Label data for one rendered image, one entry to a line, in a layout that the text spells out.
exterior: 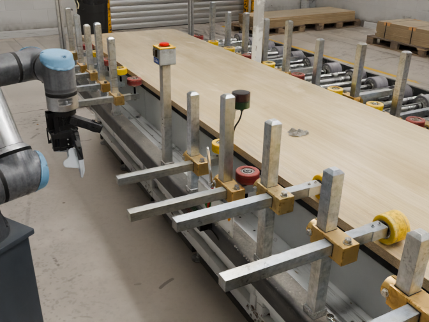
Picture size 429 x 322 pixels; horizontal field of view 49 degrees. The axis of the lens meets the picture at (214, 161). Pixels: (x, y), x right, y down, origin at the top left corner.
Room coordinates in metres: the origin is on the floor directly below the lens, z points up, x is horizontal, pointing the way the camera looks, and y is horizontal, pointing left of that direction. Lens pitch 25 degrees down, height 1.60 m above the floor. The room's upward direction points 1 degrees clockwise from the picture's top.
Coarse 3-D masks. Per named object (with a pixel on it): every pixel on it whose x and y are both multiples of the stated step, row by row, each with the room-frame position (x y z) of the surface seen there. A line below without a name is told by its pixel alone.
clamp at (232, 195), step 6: (216, 180) 1.42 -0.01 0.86; (234, 180) 1.41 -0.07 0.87; (216, 186) 1.42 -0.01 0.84; (222, 186) 1.38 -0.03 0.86; (228, 186) 1.37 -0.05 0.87; (240, 186) 1.37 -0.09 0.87; (228, 192) 1.35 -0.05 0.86; (234, 192) 1.33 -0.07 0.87; (240, 192) 1.34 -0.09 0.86; (228, 198) 1.35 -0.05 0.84; (234, 198) 1.33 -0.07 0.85; (240, 198) 1.34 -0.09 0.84
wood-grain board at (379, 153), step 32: (128, 32) 3.95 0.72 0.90; (160, 32) 3.98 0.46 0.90; (128, 64) 2.87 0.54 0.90; (192, 64) 2.90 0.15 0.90; (224, 64) 2.92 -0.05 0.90; (256, 64) 2.93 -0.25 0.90; (256, 96) 2.25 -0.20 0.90; (288, 96) 2.26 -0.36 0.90; (320, 96) 2.27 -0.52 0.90; (256, 128) 1.82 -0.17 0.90; (288, 128) 1.82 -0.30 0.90; (320, 128) 1.83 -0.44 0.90; (352, 128) 1.84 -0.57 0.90; (384, 128) 1.84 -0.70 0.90; (416, 128) 1.85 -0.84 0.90; (256, 160) 1.52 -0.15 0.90; (288, 160) 1.51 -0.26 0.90; (320, 160) 1.52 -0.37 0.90; (352, 160) 1.52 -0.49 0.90; (384, 160) 1.53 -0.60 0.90; (416, 160) 1.53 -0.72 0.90; (352, 192) 1.29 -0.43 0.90; (384, 192) 1.29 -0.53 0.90; (416, 192) 1.29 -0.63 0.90; (352, 224) 1.10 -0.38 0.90; (416, 224) 1.11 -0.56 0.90; (384, 256) 0.99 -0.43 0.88
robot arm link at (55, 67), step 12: (36, 60) 1.34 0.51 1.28; (48, 60) 1.29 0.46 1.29; (60, 60) 1.29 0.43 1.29; (72, 60) 1.33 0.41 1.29; (36, 72) 1.33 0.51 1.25; (48, 72) 1.29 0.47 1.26; (60, 72) 1.29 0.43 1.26; (72, 72) 1.32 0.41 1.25; (48, 84) 1.29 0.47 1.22; (60, 84) 1.29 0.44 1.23; (72, 84) 1.31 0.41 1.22; (48, 96) 1.30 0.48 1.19; (60, 96) 1.29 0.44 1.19
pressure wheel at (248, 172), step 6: (240, 168) 1.43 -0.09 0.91; (246, 168) 1.43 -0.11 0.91; (252, 168) 1.43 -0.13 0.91; (240, 174) 1.38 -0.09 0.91; (246, 174) 1.38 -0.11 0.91; (252, 174) 1.38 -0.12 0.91; (258, 174) 1.39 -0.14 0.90; (240, 180) 1.38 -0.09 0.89; (246, 180) 1.37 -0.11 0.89; (252, 180) 1.38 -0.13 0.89
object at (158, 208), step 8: (240, 184) 1.40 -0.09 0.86; (200, 192) 1.34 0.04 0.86; (208, 192) 1.34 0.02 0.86; (216, 192) 1.34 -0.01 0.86; (224, 192) 1.35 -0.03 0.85; (248, 192) 1.40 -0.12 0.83; (168, 200) 1.29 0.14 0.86; (176, 200) 1.29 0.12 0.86; (184, 200) 1.29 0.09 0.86; (192, 200) 1.30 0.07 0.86; (200, 200) 1.31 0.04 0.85; (208, 200) 1.33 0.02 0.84; (216, 200) 1.34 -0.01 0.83; (136, 208) 1.23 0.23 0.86; (144, 208) 1.23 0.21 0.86; (152, 208) 1.24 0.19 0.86; (160, 208) 1.25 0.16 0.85; (168, 208) 1.26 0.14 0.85; (176, 208) 1.27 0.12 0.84; (184, 208) 1.29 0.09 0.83; (128, 216) 1.22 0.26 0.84; (136, 216) 1.21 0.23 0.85; (144, 216) 1.22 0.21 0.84; (152, 216) 1.24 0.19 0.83
